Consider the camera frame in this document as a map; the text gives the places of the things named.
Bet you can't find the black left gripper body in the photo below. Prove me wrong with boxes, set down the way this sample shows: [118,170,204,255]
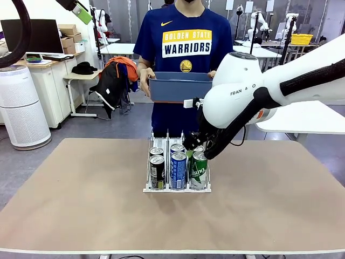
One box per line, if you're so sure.
[55,0,79,11]

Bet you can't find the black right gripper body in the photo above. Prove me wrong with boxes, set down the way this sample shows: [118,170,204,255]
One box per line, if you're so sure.
[196,106,216,148]

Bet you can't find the blue plastic bin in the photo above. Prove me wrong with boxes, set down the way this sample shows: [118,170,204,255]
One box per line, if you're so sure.
[148,71,213,104]

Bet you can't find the person's right forearm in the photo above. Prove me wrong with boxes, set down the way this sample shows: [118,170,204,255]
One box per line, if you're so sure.
[136,58,151,71]

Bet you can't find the person's right hand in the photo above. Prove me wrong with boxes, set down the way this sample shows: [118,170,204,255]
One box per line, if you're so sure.
[139,67,157,97]

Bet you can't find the black computer monitor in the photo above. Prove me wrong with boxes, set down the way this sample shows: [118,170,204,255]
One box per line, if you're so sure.
[0,18,65,54]

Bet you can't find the white background table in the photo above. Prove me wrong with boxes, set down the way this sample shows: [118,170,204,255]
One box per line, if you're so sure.
[233,45,282,73]
[98,43,137,59]

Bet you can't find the black hat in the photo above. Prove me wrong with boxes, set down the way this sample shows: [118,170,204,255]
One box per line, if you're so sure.
[71,61,98,76]

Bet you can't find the orange jacket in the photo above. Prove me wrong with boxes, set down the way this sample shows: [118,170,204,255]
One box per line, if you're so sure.
[103,56,139,81]

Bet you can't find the small wooden side table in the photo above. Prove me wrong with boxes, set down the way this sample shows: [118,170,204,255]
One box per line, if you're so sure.
[63,69,105,119]

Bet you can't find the black backpack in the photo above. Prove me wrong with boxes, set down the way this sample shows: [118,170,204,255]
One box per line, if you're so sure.
[88,61,133,119]

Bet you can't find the white desk cabinet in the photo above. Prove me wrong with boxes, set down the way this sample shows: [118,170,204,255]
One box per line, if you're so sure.
[15,52,87,129]

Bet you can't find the person in navy Warriors shirt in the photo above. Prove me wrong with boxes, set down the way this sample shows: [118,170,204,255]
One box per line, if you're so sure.
[133,0,234,140]

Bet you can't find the black tripod stand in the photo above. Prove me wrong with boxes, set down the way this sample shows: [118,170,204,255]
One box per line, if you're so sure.
[280,16,296,65]
[246,12,261,56]

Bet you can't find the large white table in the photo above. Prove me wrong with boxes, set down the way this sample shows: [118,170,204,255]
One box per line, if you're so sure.
[254,100,345,144]

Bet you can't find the white cylindrical air purifier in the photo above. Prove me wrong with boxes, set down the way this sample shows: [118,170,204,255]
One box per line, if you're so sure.
[0,64,52,151]

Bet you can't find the wooden shelf unit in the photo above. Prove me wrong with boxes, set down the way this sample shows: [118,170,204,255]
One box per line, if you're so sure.
[288,43,320,59]

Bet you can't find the yellow plastic basket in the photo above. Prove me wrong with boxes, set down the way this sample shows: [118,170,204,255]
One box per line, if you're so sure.
[291,33,314,45]

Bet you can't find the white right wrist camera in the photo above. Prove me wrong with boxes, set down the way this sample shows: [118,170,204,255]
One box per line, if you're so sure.
[183,98,204,109]

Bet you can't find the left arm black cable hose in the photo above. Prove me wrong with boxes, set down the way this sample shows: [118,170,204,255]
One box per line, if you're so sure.
[0,0,32,69]

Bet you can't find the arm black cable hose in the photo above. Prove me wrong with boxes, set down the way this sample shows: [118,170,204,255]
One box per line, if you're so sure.
[0,0,32,69]
[203,57,345,160]

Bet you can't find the white wire can dispenser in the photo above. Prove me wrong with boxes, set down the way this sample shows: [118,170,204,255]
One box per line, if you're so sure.
[142,128,212,193]

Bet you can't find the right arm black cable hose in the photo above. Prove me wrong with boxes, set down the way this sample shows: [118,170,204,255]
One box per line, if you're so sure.
[203,57,345,160]

